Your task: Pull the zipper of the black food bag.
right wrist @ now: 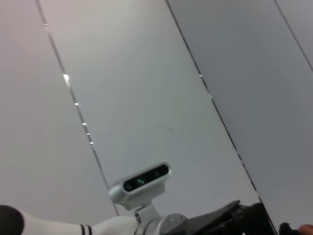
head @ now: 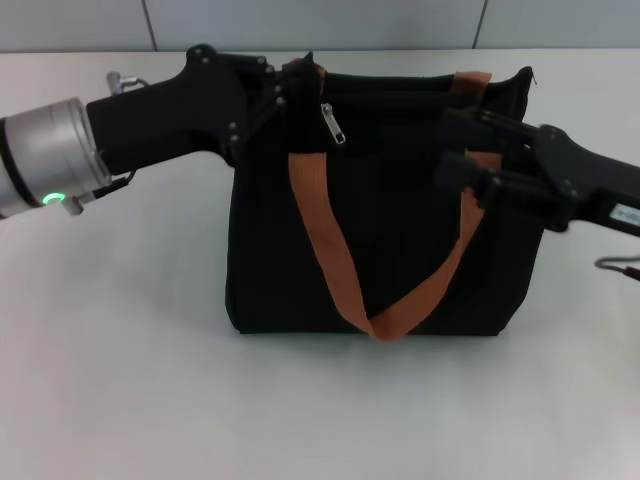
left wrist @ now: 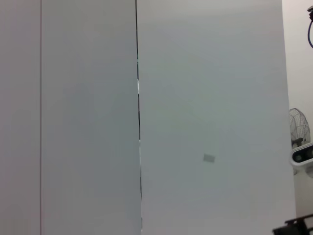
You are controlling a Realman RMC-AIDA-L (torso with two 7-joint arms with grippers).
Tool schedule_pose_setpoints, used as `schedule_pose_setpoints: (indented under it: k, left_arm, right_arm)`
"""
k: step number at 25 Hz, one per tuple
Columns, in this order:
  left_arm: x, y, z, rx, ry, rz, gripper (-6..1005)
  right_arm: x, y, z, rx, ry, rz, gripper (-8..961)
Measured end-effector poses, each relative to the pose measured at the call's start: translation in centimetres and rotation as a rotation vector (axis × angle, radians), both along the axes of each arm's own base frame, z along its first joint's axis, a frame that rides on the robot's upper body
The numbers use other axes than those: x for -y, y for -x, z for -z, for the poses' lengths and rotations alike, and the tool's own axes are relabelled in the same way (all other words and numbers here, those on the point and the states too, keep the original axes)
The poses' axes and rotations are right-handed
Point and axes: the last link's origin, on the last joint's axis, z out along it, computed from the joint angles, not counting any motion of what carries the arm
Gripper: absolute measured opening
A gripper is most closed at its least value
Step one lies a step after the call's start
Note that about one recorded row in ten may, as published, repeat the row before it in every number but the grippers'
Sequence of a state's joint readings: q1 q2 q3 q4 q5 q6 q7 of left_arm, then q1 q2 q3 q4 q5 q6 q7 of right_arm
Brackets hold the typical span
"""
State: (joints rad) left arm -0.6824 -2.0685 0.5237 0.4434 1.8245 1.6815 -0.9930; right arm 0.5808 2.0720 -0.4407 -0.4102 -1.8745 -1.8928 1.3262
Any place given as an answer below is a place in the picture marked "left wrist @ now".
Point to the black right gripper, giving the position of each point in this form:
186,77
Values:
305,220

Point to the black standing fan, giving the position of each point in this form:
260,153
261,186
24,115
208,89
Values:
297,122

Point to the grey rectangular sticker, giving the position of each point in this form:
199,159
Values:
209,158

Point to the white board with grey sticker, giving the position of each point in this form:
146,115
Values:
207,73

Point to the plain white board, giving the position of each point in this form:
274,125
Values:
85,98

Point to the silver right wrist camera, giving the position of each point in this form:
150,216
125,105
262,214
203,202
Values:
303,156

